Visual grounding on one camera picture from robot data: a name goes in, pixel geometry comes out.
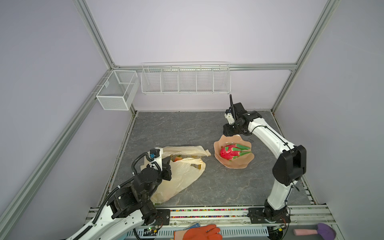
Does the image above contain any purple pink brush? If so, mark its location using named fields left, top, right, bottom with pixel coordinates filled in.
left=293, top=223, right=337, bottom=240

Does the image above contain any orange work glove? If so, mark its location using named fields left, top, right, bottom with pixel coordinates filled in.
left=174, top=225, right=223, bottom=240

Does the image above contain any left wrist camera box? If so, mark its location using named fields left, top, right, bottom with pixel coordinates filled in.
left=149, top=148, right=164, bottom=171

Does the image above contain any aluminium corner frame post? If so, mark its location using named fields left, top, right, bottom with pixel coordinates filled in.
left=73, top=0, right=116, bottom=69

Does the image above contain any peach wavy fruit bowl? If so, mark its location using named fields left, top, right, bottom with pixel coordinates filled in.
left=214, top=135, right=255, bottom=169

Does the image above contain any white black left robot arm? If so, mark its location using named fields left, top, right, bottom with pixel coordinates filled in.
left=69, top=148, right=172, bottom=240

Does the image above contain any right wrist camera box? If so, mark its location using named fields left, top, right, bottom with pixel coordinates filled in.
left=225, top=109, right=235, bottom=125

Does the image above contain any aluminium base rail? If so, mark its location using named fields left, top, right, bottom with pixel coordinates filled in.
left=157, top=205, right=336, bottom=227

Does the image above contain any translucent banana print plastic bag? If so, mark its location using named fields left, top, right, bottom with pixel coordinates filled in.
left=151, top=146, right=211, bottom=204

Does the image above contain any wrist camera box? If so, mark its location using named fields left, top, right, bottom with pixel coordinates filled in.
left=225, top=109, right=235, bottom=125
left=149, top=148, right=164, bottom=171

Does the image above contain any white mesh box basket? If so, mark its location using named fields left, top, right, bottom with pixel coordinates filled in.
left=96, top=70, right=140, bottom=111

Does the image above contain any white wire wall shelf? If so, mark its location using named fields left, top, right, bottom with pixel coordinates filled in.
left=141, top=62, right=232, bottom=94

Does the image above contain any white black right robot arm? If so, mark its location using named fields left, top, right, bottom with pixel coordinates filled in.
left=223, top=95, right=307, bottom=223

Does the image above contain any pink fake dragon fruit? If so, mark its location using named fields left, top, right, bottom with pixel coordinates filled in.
left=220, top=144, right=251, bottom=161

